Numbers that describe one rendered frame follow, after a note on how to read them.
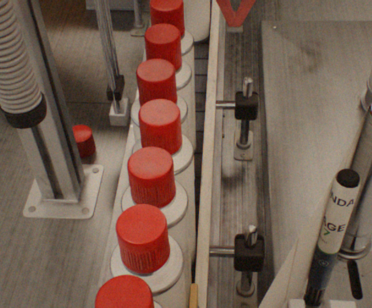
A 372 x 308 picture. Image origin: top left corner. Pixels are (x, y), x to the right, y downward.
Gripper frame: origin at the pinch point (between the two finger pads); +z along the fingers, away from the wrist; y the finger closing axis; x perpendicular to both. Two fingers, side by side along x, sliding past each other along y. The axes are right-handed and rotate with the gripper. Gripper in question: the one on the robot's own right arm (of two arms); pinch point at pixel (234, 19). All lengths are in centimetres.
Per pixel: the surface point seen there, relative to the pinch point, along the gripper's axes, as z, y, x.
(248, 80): 6.6, -2.8, -1.8
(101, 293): -6.8, -39.0, 7.1
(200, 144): 13.5, -7.2, 3.9
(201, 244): 10.1, -24.2, 2.6
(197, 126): 13.4, -3.9, 4.4
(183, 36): -3.4, -8.4, 5.1
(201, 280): 10.2, -28.1, 2.4
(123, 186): 5.3, -21.1, 10.3
